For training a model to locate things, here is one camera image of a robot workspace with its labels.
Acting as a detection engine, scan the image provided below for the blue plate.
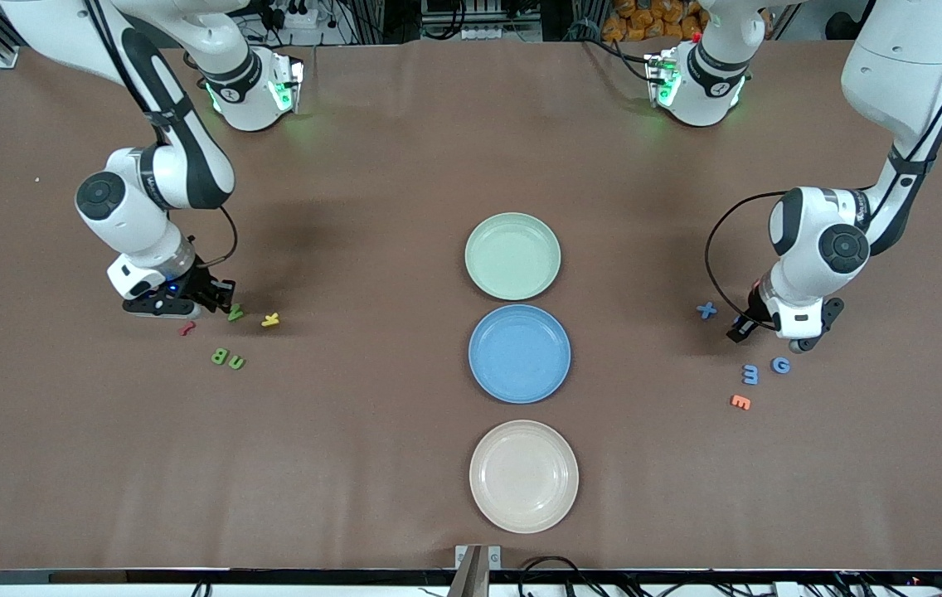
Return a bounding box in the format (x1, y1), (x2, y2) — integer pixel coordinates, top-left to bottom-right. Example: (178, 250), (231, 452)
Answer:
(469, 304), (572, 405)

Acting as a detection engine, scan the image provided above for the light green plate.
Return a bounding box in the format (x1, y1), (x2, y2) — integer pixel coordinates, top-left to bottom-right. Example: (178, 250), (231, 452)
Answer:
(464, 212), (562, 301)

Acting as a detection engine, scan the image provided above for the beige plate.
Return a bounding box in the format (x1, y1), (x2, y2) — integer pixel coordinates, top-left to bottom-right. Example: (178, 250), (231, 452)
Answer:
(469, 420), (580, 534)

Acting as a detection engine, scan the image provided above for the white power strip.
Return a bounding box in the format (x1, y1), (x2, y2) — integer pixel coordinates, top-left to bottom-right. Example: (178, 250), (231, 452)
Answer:
(260, 0), (321, 31)

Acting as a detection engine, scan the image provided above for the orange objects heap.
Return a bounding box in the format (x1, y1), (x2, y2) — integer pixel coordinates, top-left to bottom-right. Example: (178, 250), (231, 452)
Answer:
(602, 0), (708, 44)

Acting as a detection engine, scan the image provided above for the grey metal equipment rack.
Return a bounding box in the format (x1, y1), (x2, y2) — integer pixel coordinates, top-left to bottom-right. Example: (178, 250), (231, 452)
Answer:
(421, 0), (542, 42)

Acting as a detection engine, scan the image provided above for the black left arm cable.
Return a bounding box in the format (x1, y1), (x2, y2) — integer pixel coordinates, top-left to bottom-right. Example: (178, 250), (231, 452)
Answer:
(704, 191), (789, 332)

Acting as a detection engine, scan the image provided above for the metal table edge bracket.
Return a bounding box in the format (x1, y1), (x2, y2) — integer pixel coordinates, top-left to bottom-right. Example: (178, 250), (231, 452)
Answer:
(448, 544), (503, 597)

